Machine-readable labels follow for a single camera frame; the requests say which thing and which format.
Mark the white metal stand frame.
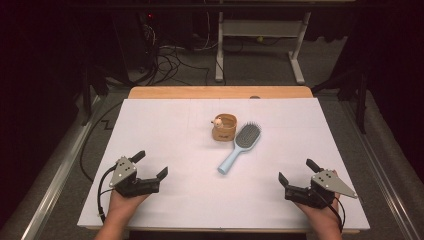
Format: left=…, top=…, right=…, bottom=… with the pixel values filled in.
left=214, top=11, right=313, bottom=86

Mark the person's right hand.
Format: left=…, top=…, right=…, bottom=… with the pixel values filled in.
left=294, top=169, right=343, bottom=232

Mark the tangle of black floor cables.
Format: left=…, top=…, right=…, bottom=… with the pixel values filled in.
left=133, top=19, right=212, bottom=88

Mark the black metal stand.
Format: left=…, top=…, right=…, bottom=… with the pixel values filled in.
left=311, top=68, right=370, bottom=135
left=80, top=63, right=110, bottom=127

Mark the person's left hand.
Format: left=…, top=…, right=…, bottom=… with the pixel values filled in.
left=105, top=189, right=150, bottom=222

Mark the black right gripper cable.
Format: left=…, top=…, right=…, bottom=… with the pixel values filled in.
left=317, top=190, right=346, bottom=234

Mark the white table sheet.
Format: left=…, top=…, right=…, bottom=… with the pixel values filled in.
left=77, top=97, right=371, bottom=231

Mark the dark computer tower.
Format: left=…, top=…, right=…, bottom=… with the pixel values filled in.
left=111, top=9, right=159, bottom=76

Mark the light blue hairbrush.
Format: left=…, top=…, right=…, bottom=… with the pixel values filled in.
left=217, top=121, right=263, bottom=176

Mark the round tan wooden cup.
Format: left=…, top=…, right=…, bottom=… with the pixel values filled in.
left=211, top=113, right=238, bottom=142

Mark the long black floor cable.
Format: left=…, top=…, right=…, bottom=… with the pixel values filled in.
left=79, top=100, right=124, bottom=183

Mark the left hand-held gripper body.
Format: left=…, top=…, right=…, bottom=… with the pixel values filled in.
left=108, top=156, right=161, bottom=198

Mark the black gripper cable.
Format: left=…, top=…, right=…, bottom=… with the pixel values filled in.
left=96, top=165, right=118, bottom=224
left=317, top=190, right=346, bottom=234

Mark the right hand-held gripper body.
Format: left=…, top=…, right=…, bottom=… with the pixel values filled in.
left=284, top=169, right=359, bottom=210

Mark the aluminium floor rail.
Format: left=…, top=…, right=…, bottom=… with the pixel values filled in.
left=19, top=95, right=102, bottom=240
left=339, top=100, right=424, bottom=240

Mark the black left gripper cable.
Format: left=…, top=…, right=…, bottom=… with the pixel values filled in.
left=96, top=165, right=118, bottom=224

